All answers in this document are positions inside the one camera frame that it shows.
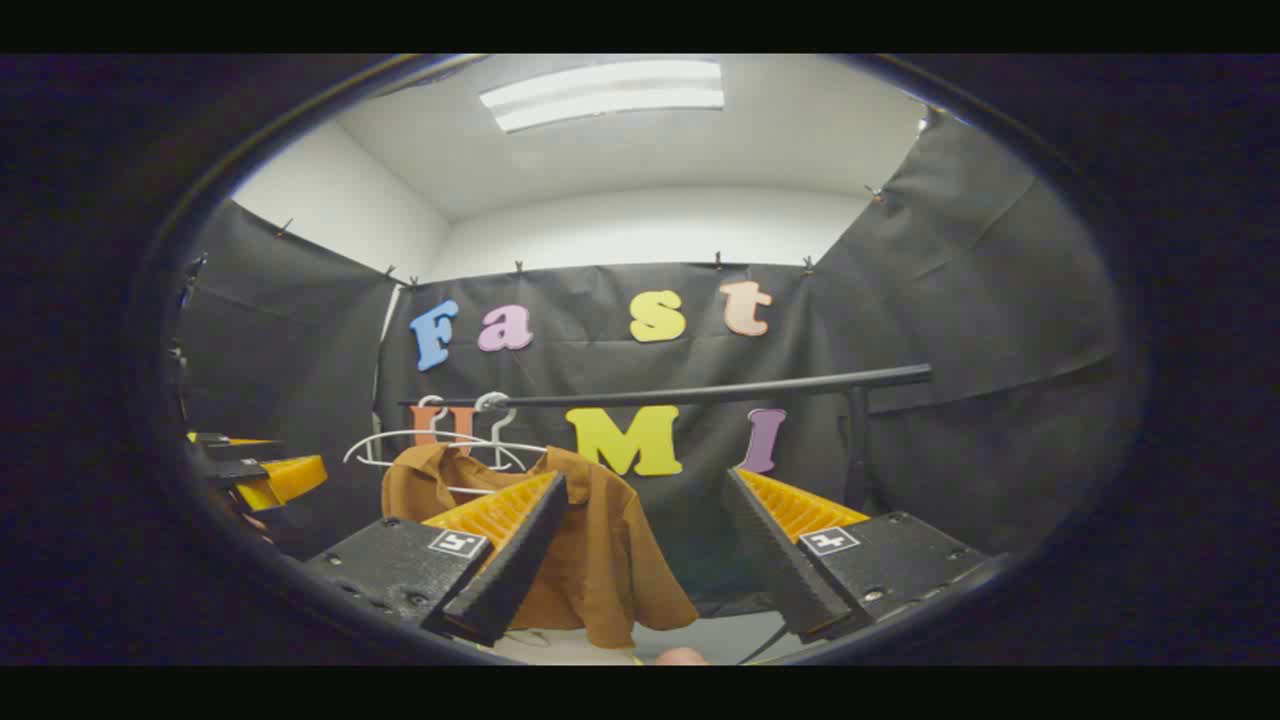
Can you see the long ceiling light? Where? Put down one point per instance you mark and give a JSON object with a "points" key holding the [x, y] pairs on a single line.
{"points": [[605, 95]]}

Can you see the black backdrop cloth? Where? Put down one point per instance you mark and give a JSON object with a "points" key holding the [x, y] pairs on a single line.
{"points": [[960, 330]]}

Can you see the brown shirt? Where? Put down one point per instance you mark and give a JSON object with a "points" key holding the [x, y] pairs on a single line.
{"points": [[600, 560]]}

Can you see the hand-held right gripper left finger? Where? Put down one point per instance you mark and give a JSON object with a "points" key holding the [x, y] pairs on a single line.
{"points": [[510, 570]]}

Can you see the white plastic hanger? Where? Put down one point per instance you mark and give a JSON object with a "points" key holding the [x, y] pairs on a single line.
{"points": [[400, 438], [500, 425]]}

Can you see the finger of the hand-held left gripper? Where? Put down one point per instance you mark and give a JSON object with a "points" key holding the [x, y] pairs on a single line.
{"points": [[295, 478], [232, 447]]}

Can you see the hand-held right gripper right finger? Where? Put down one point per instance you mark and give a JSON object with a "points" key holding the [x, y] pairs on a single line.
{"points": [[780, 560]]}

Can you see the black clothes rack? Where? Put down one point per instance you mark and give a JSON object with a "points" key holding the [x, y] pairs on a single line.
{"points": [[720, 391]]}

